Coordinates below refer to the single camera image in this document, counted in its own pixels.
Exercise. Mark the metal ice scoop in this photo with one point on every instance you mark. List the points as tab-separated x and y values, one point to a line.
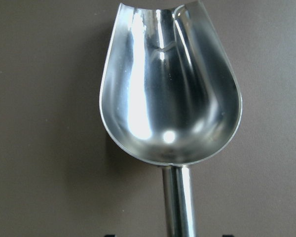
169	97

